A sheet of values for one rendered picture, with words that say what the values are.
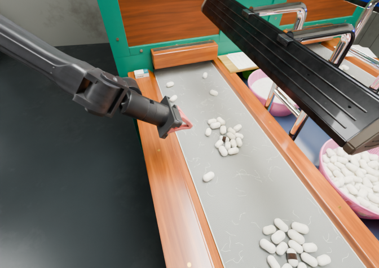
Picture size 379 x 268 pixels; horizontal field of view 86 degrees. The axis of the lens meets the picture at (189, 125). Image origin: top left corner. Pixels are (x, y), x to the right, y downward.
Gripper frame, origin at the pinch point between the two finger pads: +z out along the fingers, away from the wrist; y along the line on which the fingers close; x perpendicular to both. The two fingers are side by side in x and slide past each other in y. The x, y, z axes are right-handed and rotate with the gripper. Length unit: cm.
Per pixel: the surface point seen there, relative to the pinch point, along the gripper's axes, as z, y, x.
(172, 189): -0.2, -12.3, 13.2
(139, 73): -3.0, 44.0, 12.3
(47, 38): -42, 271, 128
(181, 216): 0.3, -19.7, 12.8
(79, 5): -23, 263, 67
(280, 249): 15.9, -32.7, 1.0
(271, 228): 16.2, -28.4, 0.8
